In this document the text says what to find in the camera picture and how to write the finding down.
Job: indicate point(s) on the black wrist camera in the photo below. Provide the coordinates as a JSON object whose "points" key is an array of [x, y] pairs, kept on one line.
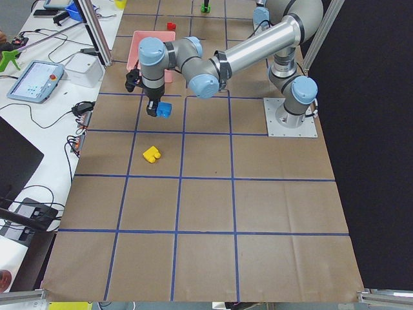
{"points": [[133, 80]]}

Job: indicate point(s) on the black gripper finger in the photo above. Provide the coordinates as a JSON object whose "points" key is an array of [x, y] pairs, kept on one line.
{"points": [[151, 108]]}

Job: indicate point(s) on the green toy block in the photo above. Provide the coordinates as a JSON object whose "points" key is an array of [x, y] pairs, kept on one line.
{"points": [[205, 7]]}

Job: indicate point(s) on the blue plastic bin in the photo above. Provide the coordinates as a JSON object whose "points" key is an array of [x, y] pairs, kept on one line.
{"points": [[73, 12]]}

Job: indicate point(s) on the red toy block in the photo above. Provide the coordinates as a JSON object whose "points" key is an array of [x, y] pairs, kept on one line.
{"points": [[171, 26]]}

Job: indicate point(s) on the teach pendant tablet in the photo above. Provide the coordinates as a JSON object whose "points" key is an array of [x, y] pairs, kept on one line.
{"points": [[37, 82]]}

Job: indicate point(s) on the brown paper table mat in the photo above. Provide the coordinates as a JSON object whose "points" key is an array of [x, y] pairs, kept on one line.
{"points": [[226, 214]]}

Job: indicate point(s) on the white square box device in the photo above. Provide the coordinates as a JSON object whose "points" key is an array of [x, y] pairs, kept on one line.
{"points": [[84, 70]]}

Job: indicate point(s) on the aluminium frame post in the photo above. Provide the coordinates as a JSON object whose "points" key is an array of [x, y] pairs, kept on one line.
{"points": [[95, 32]]}

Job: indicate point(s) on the black smartphone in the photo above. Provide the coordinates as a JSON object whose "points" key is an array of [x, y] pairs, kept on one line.
{"points": [[45, 13]]}

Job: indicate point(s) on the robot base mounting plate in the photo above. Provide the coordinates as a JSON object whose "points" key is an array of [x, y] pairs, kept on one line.
{"points": [[281, 124]]}

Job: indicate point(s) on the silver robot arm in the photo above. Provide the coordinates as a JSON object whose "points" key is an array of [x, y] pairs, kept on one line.
{"points": [[291, 23]]}

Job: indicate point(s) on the blue toy block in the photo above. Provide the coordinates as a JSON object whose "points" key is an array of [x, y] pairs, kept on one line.
{"points": [[163, 109]]}

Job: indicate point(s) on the yellow toy block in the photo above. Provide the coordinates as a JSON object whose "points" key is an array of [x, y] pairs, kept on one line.
{"points": [[152, 154]]}

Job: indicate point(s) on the green handled grabber tool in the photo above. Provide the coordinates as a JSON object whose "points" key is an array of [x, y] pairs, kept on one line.
{"points": [[10, 56]]}

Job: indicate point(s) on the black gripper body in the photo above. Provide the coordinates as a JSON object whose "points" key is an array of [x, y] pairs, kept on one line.
{"points": [[155, 94]]}

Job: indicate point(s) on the black power adapter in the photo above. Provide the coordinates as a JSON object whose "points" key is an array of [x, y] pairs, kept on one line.
{"points": [[80, 108]]}

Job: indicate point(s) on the pink plastic box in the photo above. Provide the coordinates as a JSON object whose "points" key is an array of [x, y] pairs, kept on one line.
{"points": [[151, 56]]}

